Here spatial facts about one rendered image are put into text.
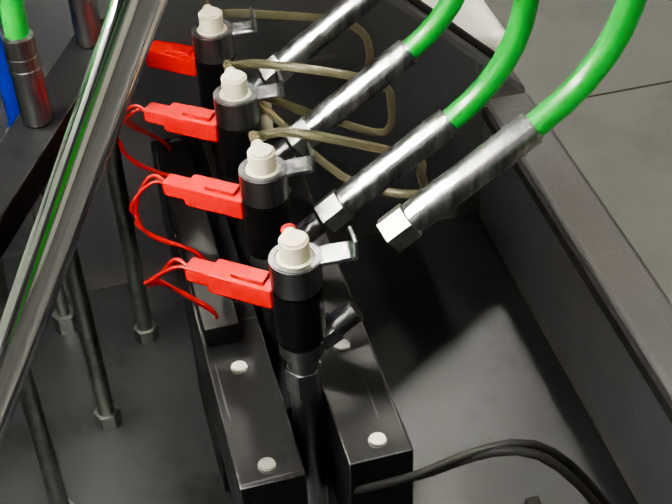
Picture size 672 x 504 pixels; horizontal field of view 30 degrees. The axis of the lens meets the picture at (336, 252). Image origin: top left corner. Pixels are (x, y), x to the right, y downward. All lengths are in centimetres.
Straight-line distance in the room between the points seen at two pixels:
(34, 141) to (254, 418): 21
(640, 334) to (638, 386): 4
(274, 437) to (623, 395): 26
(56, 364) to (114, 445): 10
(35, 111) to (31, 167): 4
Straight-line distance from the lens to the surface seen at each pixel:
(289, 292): 65
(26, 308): 23
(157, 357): 99
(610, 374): 88
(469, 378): 95
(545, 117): 64
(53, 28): 92
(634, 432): 87
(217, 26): 84
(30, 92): 75
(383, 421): 73
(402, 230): 65
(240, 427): 73
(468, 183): 64
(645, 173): 255
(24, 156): 75
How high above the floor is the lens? 152
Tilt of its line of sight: 41 degrees down
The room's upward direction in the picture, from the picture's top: 3 degrees counter-clockwise
